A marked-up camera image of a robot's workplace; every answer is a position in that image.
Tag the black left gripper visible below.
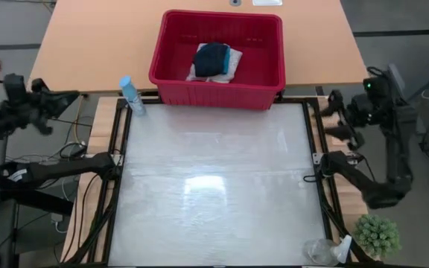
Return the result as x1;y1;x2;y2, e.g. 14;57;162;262
0;73;81;137

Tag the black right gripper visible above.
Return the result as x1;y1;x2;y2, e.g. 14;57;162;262
313;89;378;150

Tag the black garment with white tag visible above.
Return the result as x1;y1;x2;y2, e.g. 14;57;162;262
192;42;231;78

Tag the light wooden desk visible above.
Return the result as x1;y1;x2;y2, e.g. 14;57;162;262
28;0;369;94

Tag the blue spray bottle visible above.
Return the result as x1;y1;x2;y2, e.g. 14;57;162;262
118;75;147;117

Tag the large red plastic bin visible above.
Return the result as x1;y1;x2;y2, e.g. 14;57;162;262
148;9;287;112

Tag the black stand base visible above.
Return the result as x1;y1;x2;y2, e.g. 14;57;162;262
0;185;74;268

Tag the white power adapter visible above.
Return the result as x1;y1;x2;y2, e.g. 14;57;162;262
49;211;66;225

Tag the small green potted plant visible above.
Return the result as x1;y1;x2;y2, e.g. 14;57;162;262
352;214;403;261

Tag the clear plastic cup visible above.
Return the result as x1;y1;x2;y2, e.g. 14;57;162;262
303;234;353;267

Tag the yellow cable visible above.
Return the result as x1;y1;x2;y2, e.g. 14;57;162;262
72;95;86;144

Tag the black aluminium table frame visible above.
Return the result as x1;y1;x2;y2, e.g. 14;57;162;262
63;91;383;268

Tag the grey cable bundle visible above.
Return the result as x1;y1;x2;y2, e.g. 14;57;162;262
4;150;69;167

